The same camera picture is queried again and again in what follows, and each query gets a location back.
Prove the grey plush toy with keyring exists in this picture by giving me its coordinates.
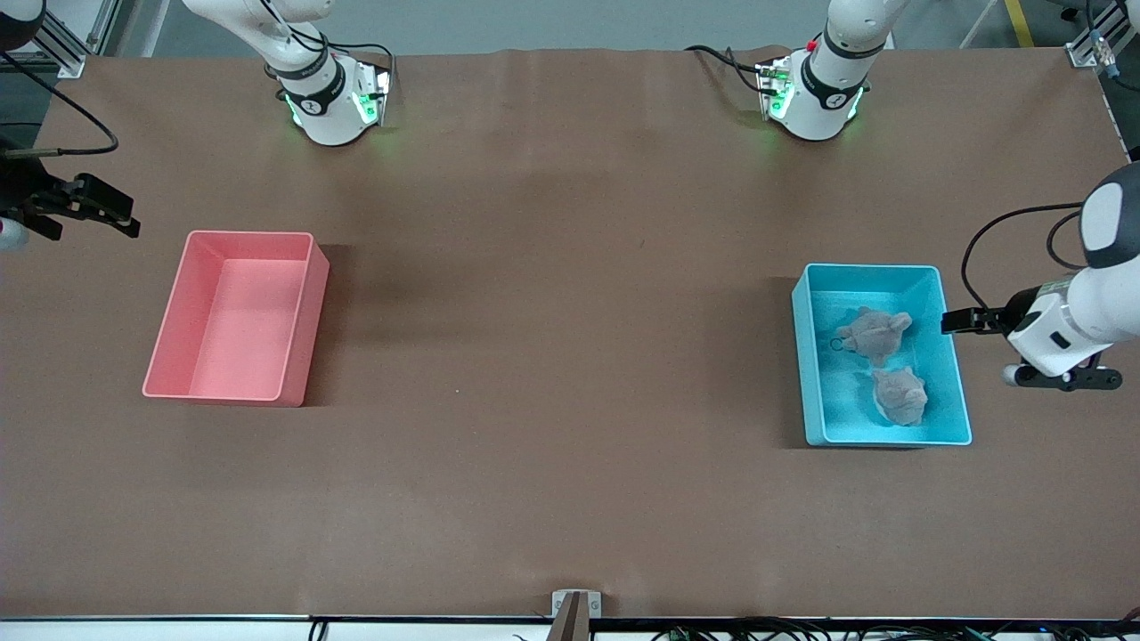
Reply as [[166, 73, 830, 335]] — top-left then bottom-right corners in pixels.
[[833, 305, 914, 368]]

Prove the blue plastic box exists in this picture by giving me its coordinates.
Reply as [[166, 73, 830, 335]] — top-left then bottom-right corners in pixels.
[[791, 263, 973, 448]]

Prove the pink plastic box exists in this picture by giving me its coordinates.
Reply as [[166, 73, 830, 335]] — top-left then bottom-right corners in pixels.
[[142, 230, 330, 408]]

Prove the brown table cover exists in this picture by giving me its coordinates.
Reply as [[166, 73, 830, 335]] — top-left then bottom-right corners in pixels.
[[0, 45, 1140, 620]]

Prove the aluminium frame rail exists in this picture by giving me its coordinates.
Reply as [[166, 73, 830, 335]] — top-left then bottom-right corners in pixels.
[[1067, 0, 1140, 69], [34, 0, 121, 79]]

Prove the silver base connector bracket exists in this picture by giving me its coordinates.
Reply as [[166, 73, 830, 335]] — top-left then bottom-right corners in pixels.
[[755, 58, 794, 121], [352, 61, 393, 127]]

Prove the black right arm base cable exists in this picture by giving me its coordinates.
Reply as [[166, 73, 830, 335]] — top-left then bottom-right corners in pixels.
[[330, 40, 395, 90]]

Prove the black arm base cable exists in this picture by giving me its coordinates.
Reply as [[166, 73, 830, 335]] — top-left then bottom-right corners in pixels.
[[330, 40, 395, 90], [684, 45, 769, 94]]

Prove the black left arm base cable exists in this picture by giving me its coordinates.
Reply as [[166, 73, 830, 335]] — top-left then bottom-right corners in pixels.
[[684, 45, 769, 94]]

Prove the brown post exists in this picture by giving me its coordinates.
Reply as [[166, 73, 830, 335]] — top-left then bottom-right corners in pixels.
[[550, 592, 591, 641]]

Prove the grey metal clamp bracket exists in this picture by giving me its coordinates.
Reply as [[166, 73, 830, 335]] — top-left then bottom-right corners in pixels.
[[551, 589, 603, 619]]

